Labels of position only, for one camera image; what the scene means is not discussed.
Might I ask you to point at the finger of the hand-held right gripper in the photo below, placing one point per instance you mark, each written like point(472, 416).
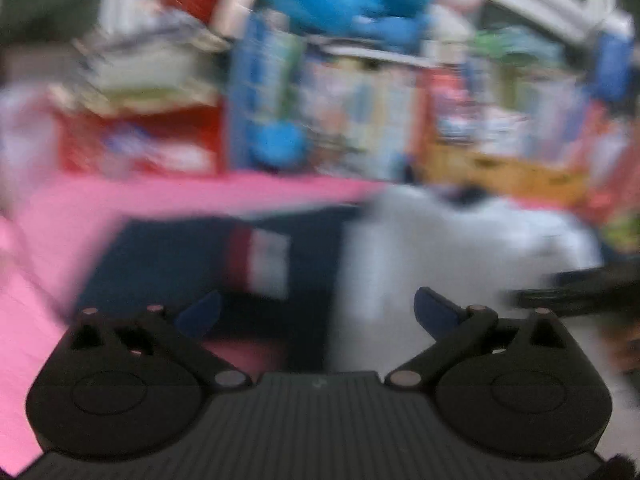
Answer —
point(590, 290)

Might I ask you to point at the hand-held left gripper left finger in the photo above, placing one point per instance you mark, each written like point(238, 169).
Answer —
point(200, 312)

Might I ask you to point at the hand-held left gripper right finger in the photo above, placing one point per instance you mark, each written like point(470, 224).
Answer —
point(437, 312)

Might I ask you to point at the white and navy jacket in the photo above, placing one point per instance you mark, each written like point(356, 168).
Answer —
point(425, 250)

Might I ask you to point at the pink toy house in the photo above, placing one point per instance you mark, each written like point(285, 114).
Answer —
point(615, 170)

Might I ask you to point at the wooden drawer box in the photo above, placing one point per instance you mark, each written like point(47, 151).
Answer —
point(500, 172)

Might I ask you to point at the red printed box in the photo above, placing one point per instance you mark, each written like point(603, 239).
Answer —
point(140, 145)

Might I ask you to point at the round blue plush ball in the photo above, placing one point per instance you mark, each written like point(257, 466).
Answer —
point(277, 145)

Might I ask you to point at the blue flat box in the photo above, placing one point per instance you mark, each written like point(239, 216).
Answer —
point(614, 67)

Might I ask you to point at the white plastic bag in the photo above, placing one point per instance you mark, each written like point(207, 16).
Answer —
point(25, 140)

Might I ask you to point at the stack of books and papers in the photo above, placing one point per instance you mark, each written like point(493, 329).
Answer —
point(145, 65)

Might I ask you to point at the folded green towel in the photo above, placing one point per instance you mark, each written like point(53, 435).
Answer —
point(520, 45)

